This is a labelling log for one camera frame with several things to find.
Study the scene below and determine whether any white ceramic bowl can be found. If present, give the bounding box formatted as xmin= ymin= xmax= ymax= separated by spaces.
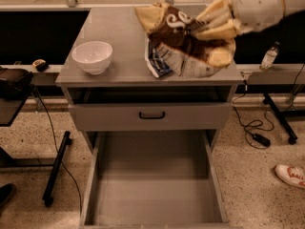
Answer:
xmin=71 ymin=41 xmax=113 ymax=74

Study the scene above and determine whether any small tape measure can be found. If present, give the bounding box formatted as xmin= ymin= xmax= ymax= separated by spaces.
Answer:
xmin=32 ymin=59 xmax=49 ymax=72

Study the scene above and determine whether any black cable left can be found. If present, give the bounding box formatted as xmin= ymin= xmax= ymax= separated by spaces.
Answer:
xmin=32 ymin=86 xmax=84 ymax=215

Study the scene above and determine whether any grey top drawer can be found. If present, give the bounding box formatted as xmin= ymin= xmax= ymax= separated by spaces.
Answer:
xmin=69 ymin=102 xmax=232 ymax=131

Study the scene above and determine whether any open grey middle drawer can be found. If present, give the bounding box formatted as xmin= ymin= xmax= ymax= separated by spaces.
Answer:
xmin=79 ymin=131 xmax=230 ymax=229

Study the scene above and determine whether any black power adapter with cable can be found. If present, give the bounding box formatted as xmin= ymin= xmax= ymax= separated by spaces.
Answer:
xmin=233 ymin=80 xmax=275 ymax=150

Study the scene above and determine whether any black shoe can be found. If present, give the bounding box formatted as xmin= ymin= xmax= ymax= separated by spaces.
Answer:
xmin=0 ymin=183 xmax=16 ymax=211

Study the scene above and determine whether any grey drawer cabinet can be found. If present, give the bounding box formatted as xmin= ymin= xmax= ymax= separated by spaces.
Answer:
xmin=56 ymin=5 xmax=241 ymax=148

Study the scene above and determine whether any black bag on table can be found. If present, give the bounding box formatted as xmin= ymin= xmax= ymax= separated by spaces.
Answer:
xmin=0 ymin=68 xmax=33 ymax=99

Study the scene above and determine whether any black side table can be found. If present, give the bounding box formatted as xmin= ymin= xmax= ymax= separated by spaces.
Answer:
xmin=0 ymin=83 xmax=73 ymax=208

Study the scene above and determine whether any white red sneaker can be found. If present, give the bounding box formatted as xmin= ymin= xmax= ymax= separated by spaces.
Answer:
xmin=274 ymin=164 xmax=305 ymax=189

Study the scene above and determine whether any blue chip bag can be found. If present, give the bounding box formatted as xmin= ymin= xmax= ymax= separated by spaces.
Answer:
xmin=145 ymin=39 xmax=172 ymax=78

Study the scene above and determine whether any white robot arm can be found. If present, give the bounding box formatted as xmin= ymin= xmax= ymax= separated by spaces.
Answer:
xmin=190 ymin=0 xmax=305 ymax=40

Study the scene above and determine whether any clear plastic bottle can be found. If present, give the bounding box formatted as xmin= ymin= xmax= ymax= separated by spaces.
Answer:
xmin=259 ymin=41 xmax=280 ymax=72

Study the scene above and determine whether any black drawer handle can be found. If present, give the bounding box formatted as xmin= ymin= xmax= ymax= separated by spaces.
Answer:
xmin=138 ymin=112 xmax=166 ymax=120

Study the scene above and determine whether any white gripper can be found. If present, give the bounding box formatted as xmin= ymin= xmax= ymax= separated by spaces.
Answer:
xmin=193 ymin=0 xmax=285 ymax=40

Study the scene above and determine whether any brown sea salt chip bag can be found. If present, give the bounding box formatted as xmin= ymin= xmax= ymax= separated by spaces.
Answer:
xmin=134 ymin=3 xmax=235 ymax=78

